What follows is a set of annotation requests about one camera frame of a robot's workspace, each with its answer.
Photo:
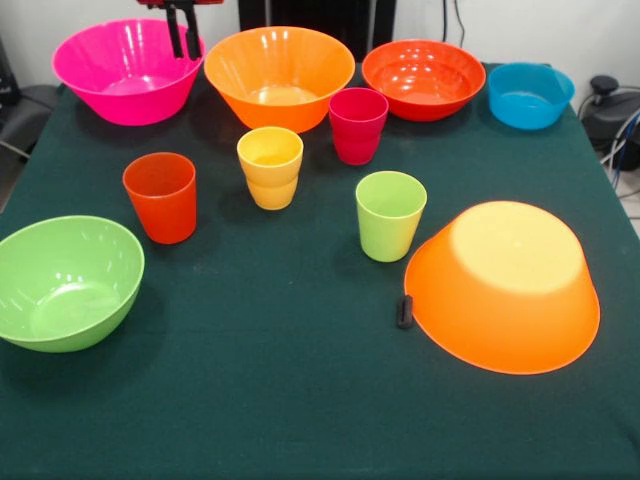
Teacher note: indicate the red plastic cup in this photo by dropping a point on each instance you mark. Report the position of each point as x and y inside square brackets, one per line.
[160, 210]

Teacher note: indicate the yellow plastic cup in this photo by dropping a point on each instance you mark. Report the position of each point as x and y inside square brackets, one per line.
[270, 175]

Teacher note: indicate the crimson plastic cup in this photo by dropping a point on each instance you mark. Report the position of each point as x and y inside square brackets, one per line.
[357, 135]

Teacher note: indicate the dark green tablecloth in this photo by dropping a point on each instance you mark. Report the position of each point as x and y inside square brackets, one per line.
[320, 410]

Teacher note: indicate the green plastic bowl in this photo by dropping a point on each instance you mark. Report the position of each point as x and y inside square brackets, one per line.
[65, 270]

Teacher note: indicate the red plastic bowl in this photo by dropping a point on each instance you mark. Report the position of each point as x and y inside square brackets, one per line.
[425, 75]

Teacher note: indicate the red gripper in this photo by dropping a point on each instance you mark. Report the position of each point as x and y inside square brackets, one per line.
[205, 2]

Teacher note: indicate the orange plastic bowl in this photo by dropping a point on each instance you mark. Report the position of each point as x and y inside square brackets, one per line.
[500, 300]
[280, 65]

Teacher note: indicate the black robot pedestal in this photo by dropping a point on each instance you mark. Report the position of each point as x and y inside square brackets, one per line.
[310, 15]

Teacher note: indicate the pink plastic bowl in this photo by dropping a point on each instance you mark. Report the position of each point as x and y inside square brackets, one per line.
[125, 70]

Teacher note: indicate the green plastic cup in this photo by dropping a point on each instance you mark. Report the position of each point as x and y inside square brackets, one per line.
[390, 225]

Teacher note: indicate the blue plastic bowl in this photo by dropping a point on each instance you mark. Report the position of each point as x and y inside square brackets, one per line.
[530, 100]

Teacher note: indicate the small black finger pad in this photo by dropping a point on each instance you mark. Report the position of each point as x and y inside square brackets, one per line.
[405, 312]

